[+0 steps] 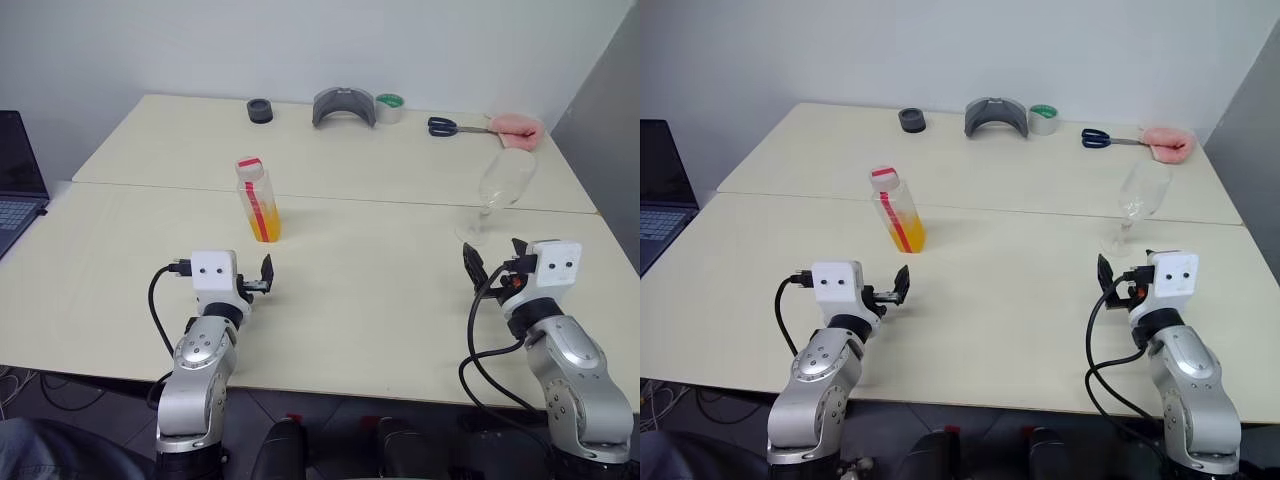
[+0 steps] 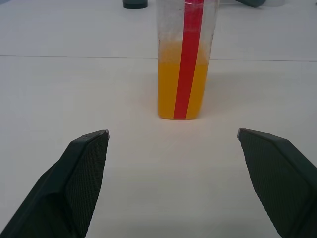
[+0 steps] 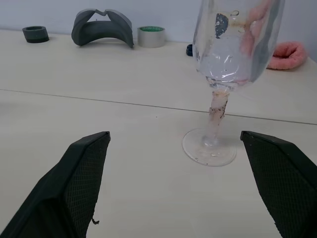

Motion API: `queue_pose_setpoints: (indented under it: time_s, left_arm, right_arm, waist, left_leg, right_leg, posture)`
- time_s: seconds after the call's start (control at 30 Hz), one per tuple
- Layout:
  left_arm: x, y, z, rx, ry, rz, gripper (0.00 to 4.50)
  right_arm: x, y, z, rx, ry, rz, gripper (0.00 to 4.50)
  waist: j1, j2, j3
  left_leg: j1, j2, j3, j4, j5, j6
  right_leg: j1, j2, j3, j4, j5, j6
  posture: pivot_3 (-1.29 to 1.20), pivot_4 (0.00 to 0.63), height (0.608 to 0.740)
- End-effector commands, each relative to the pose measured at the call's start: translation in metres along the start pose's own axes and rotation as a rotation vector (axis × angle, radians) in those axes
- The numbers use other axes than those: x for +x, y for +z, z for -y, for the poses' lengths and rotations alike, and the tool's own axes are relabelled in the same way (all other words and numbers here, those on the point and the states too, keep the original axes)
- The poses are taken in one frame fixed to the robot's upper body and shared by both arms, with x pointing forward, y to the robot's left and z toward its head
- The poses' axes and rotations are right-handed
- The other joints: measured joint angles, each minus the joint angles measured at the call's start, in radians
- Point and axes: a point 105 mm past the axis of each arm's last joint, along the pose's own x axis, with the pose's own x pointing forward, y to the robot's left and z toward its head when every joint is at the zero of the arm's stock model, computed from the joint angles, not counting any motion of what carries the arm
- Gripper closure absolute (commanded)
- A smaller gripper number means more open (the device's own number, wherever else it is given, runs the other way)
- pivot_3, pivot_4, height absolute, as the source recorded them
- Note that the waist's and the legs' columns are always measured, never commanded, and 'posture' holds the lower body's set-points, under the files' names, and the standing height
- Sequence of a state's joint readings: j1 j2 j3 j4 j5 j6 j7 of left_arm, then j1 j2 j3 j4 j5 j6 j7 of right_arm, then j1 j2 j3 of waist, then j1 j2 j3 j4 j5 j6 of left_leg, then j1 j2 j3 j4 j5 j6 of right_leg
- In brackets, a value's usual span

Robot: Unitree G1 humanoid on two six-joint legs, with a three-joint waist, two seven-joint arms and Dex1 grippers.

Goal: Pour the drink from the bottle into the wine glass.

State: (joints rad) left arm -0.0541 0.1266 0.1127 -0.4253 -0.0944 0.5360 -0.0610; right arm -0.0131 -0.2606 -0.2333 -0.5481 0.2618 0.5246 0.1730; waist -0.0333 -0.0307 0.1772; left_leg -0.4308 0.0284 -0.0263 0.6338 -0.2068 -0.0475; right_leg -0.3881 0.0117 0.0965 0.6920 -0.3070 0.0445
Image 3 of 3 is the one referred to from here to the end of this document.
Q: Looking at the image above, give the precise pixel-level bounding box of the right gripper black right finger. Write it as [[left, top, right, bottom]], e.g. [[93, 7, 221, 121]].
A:
[[240, 130, 317, 238]]

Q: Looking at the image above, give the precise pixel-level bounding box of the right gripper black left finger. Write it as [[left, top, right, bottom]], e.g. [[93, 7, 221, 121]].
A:
[[0, 131, 111, 238]]

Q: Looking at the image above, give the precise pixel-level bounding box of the clear wine glass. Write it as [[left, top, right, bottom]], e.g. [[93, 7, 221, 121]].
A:
[[182, 0, 286, 167]]

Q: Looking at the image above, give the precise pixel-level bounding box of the pink fluffy cloth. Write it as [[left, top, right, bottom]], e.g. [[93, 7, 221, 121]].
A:
[[266, 41, 309, 70]]

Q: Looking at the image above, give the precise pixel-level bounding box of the small black tape roll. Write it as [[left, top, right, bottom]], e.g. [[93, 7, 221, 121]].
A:
[[22, 26, 50, 44]]

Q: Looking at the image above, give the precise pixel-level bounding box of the grey curved visor pad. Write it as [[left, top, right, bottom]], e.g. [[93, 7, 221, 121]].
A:
[[71, 8, 135, 50]]

